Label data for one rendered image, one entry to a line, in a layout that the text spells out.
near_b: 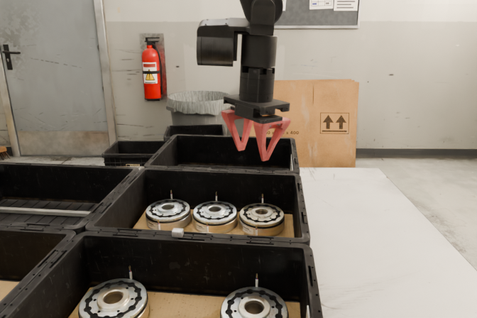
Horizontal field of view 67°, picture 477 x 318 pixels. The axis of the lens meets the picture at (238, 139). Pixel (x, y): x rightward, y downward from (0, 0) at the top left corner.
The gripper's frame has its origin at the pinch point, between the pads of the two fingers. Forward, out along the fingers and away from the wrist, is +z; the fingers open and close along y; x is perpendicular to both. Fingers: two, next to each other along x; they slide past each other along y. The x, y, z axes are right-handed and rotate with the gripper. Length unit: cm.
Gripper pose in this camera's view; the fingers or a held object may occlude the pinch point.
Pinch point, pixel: (253, 150)
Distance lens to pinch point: 63.3
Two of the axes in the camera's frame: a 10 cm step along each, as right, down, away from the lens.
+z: -0.4, 9.5, 3.0
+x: 7.7, -1.6, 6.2
